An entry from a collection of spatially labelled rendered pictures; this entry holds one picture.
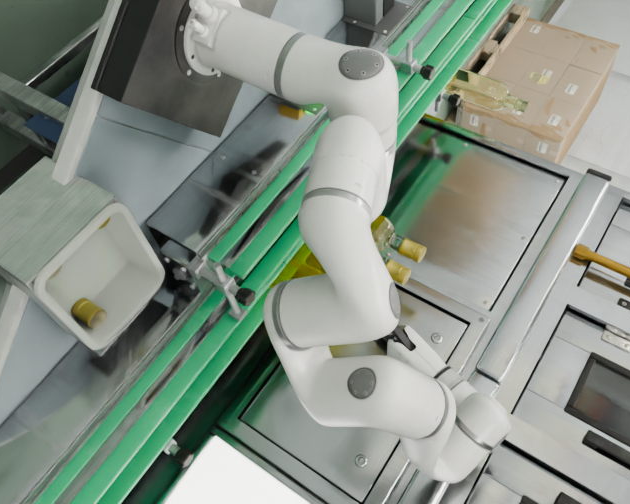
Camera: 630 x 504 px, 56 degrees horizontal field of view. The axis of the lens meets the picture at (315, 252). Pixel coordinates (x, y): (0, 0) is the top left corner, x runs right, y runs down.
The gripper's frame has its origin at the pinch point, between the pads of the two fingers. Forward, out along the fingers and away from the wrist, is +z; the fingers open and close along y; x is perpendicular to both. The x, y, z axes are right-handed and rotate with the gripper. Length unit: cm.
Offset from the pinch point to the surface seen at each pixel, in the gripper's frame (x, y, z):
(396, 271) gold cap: -10.0, 1.9, 4.3
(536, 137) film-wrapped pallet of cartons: -276, -239, 115
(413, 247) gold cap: -16.1, 1.9, 5.8
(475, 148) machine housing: -57, -15, 23
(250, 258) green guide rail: 11.3, 13.7, 18.2
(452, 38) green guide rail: -61, 7, 38
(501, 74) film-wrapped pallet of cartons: -305, -233, 174
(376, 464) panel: 14.5, -12.7, -15.8
